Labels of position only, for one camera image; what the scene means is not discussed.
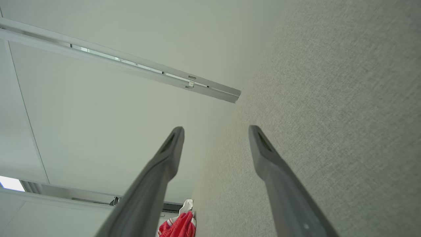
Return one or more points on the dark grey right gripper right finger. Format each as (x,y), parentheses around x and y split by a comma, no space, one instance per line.
(286,197)

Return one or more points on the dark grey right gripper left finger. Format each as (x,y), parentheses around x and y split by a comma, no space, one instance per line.
(144,197)

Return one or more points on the red white-sleeved number shirt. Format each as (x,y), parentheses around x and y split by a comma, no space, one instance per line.
(179,227)

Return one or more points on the grey fabric sofa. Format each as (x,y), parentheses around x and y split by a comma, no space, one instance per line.
(329,98)

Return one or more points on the small white sticker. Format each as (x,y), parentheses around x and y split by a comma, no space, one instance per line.
(191,84)

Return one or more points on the grey partition base rail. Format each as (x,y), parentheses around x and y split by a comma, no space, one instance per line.
(65,194)

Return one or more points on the grey partition post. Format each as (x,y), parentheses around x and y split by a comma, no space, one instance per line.
(98,61)
(19,27)

